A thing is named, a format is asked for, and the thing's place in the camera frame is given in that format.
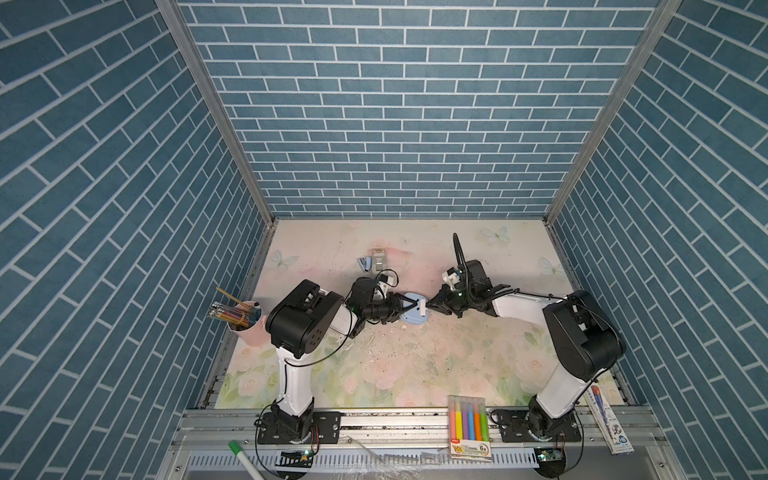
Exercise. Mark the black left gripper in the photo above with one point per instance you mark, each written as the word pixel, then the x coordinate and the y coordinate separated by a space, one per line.
pixel 394 310

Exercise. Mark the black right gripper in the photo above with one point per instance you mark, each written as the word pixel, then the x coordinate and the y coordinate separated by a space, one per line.
pixel 441 300

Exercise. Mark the light blue alarm clock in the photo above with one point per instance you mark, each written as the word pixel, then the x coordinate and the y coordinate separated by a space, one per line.
pixel 414 309

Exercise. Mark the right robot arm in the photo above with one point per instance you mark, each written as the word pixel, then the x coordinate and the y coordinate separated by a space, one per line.
pixel 584 339

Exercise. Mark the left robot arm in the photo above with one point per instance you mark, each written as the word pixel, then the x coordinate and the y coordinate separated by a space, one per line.
pixel 300 322

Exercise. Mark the highlighter marker pack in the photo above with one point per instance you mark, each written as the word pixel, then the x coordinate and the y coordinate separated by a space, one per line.
pixel 469 434

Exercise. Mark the pencil cup holder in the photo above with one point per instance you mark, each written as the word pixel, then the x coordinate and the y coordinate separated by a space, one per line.
pixel 244 318

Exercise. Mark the toothbrush package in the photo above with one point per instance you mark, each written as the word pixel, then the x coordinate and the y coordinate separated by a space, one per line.
pixel 607 422

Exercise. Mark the green capped marker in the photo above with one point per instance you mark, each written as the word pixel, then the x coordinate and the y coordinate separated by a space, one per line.
pixel 244 460

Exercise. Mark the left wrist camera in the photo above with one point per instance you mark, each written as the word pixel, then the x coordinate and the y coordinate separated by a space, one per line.
pixel 363 292

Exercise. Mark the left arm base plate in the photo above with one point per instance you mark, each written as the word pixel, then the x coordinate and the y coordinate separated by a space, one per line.
pixel 280 428

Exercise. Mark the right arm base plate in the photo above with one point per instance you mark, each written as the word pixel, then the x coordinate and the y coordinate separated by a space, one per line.
pixel 520 425

